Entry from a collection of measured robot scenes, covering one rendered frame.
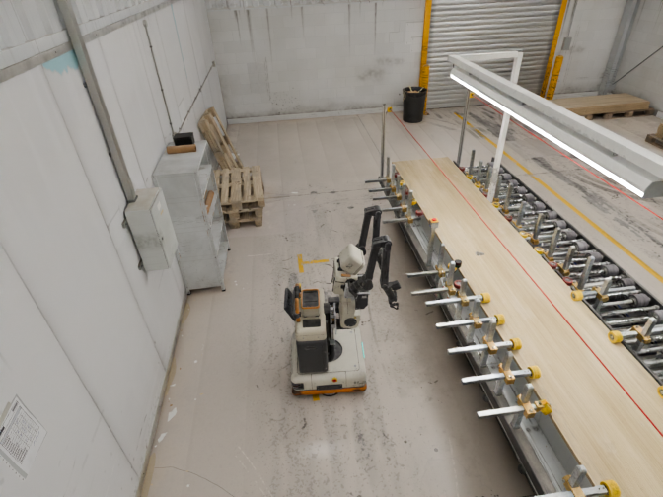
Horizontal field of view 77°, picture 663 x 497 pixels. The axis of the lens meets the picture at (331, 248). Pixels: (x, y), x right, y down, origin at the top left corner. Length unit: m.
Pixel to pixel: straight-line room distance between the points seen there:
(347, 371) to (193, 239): 2.22
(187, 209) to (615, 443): 3.99
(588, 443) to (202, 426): 2.85
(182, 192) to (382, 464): 3.11
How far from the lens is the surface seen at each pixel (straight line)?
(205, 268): 5.03
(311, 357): 3.62
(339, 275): 3.22
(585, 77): 13.24
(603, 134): 2.57
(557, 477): 3.18
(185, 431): 4.05
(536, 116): 3.04
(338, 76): 10.70
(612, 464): 3.01
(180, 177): 4.47
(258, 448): 3.81
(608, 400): 3.28
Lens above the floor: 3.24
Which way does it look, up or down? 35 degrees down
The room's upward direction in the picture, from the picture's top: 3 degrees counter-clockwise
